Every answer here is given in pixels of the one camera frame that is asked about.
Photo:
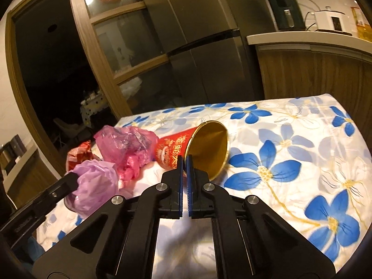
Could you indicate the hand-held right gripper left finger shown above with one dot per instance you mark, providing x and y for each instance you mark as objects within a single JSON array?
[{"x": 181, "y": 186}]

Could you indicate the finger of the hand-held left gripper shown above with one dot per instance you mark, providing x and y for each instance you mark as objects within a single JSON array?
[{"x": 49, "y": 200}]

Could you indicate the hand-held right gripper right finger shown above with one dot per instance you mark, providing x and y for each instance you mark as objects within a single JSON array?
[{"x": 189, "y": 186}]

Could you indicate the red paper cup gold inside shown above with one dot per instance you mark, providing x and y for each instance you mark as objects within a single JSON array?
[{"x": 207, "y": 148}]

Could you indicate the purple plastic bag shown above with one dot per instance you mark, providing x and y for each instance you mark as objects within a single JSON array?
[{"x": 93, "y": 186}]

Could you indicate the wooden side cabinet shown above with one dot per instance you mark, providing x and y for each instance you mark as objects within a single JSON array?
[{"x": 26, "y": 177}]

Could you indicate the red white crumpled wrapper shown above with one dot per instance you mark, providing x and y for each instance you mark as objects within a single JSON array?
[{"x": 80, "y": 155}]

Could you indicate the pink plastic bag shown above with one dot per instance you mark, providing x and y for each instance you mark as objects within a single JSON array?
[{"x": 125, "y": 142}]

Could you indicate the dark chair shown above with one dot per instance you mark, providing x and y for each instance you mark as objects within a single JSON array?
[{"x": 69, "y": 130}]

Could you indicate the blue floral cloth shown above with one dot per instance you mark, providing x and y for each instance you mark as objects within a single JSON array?
[{"x": 276, "y": 139}]

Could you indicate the table with dotted cloth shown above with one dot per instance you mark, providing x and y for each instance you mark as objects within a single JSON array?
[{"x": 93, "y": 107}]

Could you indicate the white plastic bag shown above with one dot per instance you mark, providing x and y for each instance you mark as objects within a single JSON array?
[{"x": 130, "y": 86}]

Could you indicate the grey refrigerator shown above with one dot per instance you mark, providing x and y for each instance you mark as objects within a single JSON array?
[{"x": 203, "y": 64}]

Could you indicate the wooden kitchen counter cabinet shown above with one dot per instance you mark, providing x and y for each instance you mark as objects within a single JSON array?
[{"x": 305, "y": 69}]

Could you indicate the wooden framed glass door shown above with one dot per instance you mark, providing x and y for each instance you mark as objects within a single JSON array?
[{"x": 87, "y": 14}]

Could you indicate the dark green air fryer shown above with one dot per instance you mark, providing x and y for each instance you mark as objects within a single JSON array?
[{"x": 283, "y": 11}]

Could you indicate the white electric cooker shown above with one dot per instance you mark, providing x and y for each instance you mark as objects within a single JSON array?
[{"x": 330, "y": 20}]

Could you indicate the cooking oil bottle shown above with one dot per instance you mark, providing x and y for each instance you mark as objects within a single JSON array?
[{"x": 359, "y": 24}]

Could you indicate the wooden door frame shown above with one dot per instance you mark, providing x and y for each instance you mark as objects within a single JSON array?
[{"x": 17, "y": 87}]

